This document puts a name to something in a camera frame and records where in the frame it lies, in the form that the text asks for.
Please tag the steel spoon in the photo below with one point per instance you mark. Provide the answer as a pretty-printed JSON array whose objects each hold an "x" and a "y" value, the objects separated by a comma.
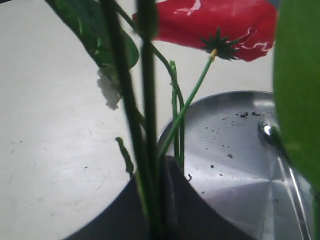
[{"x": 269, "y": 133}]

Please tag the round steel plate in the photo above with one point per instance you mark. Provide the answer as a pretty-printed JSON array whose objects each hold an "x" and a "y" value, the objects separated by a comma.
[{"x": 236, "y": 173}]

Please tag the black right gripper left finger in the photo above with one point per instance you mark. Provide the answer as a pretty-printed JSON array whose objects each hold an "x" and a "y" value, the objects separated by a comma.
[{"x": 123, "y": 219}]

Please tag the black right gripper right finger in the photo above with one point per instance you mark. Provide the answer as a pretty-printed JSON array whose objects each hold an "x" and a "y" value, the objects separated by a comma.
[{"x": 186, "y": 215}]

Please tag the artificial anthurium plant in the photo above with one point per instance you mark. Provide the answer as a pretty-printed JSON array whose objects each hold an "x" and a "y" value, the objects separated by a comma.
[{"x": 296, "y": 85}]

